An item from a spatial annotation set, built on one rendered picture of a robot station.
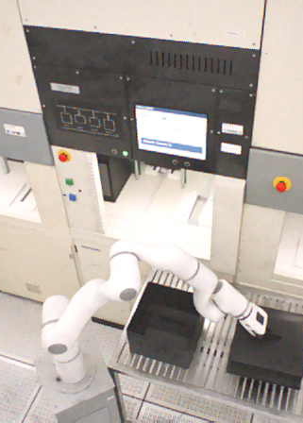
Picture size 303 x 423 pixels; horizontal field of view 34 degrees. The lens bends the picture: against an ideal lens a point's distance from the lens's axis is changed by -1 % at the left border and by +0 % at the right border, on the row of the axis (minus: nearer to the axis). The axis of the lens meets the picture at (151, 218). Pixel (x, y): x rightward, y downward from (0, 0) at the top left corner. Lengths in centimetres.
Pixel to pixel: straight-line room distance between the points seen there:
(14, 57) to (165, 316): 128
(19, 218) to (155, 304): 91
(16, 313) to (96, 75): 195
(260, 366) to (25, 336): 175
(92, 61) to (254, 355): 128
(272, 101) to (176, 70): 35
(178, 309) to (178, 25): 126
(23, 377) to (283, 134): 211
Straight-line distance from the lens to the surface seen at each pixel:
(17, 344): 334
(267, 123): 188
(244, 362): 204
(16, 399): 315
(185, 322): 233
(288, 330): 214
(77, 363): 212
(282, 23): 170
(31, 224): 278
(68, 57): 200
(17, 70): 216
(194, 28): 176
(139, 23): 181
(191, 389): 219
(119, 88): 196
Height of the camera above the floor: 272
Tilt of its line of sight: 45 degrees down
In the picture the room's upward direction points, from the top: 4 degrees counter-clockwise
